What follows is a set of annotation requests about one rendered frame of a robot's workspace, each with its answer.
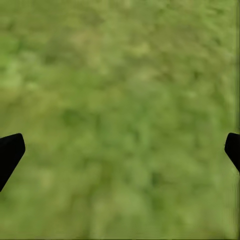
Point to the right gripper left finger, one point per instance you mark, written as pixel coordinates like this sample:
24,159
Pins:
12,148

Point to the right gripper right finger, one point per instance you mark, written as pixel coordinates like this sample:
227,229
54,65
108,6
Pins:
232,148

